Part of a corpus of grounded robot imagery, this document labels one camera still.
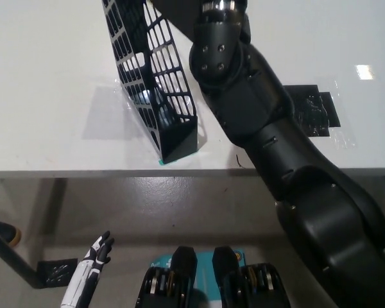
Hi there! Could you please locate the black tape patch on table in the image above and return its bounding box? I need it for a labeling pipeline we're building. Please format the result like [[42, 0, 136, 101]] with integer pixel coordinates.
[[281, 84, 341, 139]]

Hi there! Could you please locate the teal tape strip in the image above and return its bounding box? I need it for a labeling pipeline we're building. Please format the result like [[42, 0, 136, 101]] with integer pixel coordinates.
[[158, 150, 197, 166]]

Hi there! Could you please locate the black mesh file shelf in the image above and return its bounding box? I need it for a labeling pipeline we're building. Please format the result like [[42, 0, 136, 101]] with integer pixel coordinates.
[[101, 0, 199, 164]]

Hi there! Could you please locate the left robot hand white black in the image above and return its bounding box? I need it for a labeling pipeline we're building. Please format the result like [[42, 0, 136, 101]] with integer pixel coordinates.
[[60, 230, 115, 308]]

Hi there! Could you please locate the grey table leg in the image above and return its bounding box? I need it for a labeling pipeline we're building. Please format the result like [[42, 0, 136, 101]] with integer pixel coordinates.
[[40, 178, 69, 262]]

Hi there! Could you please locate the black shoe tan sole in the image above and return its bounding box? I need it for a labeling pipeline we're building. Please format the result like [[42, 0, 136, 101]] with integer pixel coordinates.
[[0, 213, 22, 252]]

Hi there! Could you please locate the black metal bar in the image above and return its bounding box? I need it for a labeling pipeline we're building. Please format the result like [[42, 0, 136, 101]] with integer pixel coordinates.
[[0, 220, 45, 290]]

